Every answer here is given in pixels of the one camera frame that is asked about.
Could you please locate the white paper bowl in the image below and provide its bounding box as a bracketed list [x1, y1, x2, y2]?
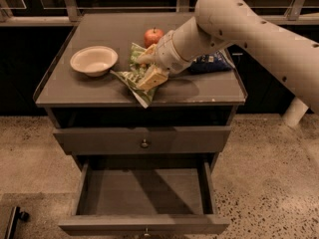
[70, 46, 119, 77]

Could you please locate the round metal middle knob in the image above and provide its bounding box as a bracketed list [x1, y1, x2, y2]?
[143, 228, 152, 238]

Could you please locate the grey top drawer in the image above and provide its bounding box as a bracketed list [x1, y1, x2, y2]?
[54, 126, 230, 155]

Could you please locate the round metal top knob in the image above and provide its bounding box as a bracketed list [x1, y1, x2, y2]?
[141, 139, 150, 148]

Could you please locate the grey open middle drawer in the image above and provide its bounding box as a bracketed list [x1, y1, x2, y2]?
[59, 158, 229, 236]

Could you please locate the metal window frame rail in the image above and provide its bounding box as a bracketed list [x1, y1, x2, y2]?
[0, 0, 319, 25]

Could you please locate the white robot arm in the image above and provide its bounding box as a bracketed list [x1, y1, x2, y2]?
[137, 0, 319, 121]

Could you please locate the black object on floor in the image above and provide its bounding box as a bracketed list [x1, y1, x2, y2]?
[4, 206, 30, 239]

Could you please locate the grey wooden drawer cabinet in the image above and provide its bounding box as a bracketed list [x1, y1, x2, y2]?
[32, 11, 248, 236]

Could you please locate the round metal knob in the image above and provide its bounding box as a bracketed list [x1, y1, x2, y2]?
[141, 139, 150, 148]
[143, 228, 152, 238]

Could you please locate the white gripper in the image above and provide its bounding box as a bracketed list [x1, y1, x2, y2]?
[136, 30, 190, 91]

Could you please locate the blue chip bag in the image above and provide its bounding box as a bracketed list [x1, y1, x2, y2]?
[187, 51, 234, 74]

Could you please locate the red apple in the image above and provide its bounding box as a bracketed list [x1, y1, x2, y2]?
[144, 27, 164, 48]

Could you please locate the green jalapeno chip bag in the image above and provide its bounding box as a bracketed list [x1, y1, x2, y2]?
[111, 43, 157, 109]

